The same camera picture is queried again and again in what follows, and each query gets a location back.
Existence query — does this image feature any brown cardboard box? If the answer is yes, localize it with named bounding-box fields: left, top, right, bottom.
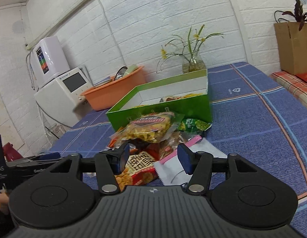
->
left=274, top=22, right=307, bottom=75

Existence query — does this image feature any white water purifier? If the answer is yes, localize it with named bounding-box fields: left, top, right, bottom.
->
left=30, top=36, right=70, bottom=88

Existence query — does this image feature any green plate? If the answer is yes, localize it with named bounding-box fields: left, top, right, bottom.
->
left=123, top=64, right=138, bottom=76

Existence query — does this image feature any dark red plant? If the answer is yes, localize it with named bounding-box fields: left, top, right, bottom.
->
left=274, top=0, right=307, bottom=32

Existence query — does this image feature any blue plaid tablecloth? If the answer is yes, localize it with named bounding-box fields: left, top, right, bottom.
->
left=51, top=62, right=307, bottom=237

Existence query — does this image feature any red broad bean snack bag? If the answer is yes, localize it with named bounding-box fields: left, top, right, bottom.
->
left=115, top=152, right=158, bottom=191

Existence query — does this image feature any glass vase with flowers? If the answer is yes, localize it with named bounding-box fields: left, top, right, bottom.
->
left=156, top=24, right=225, bottom=74

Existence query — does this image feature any green snack packet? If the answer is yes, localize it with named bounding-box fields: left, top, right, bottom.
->
left=177, top=118, right=212, bottom=135

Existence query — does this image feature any Danco Galette cookie bag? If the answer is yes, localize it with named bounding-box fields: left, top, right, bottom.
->
left=117, top=111, right=184, bottom=143

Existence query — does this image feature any orange chip bag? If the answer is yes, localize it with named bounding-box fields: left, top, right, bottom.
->
left=107, top=130, right=138, bottom=155

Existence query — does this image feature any red checkered cloth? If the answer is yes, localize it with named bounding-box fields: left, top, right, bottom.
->
left=270, top=71, right=307, bottom=109

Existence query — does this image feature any white screen appliance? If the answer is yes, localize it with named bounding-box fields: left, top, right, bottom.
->
left=35, top=68, right=92, bottom=128

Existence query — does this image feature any orange plastic basin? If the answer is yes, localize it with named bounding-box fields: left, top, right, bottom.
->
left=81, top=66, right=146, bottom=111

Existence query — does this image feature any white foil packet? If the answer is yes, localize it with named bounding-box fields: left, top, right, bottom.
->
left=154, top=138, right=227, bottom=186

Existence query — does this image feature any steel bowl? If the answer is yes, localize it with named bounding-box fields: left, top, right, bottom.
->
left=114, top=66, right=128, bottom=81

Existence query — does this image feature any green cardboard box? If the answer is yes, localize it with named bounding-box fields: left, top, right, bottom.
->
left=107, top=69, right=213, bottom=130

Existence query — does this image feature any person's left hand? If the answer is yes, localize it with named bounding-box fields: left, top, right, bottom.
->
left=0, top=192, right=9, bottom=214

